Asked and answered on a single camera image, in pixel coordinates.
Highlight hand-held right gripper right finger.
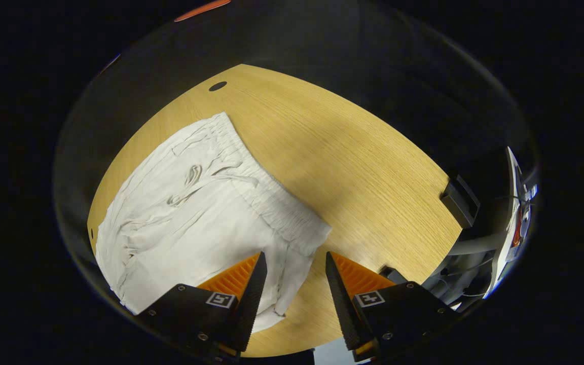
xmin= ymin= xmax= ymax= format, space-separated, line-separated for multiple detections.
xmin=325 ymin=251 xmax=462 ymax=363

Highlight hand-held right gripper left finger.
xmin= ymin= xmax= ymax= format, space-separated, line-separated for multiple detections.
xmin=137 ymin=252 xmax=268 ymax=363

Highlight white jeans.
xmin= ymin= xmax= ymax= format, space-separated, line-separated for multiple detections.
xmin=94 ymin=112 xmax=333 ymax=335

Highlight black table clamp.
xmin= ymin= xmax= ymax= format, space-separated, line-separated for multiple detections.
xmin=440 ymin=175 xmax=481 ymax=229

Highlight white device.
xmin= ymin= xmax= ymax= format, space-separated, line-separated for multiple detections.
xmin=490 ymin=146 xmax=538 ymax=300

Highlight black backdrop cloth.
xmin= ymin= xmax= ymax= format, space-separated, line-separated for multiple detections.
xmin=54 ymin=0 xmax=538 ymax=305

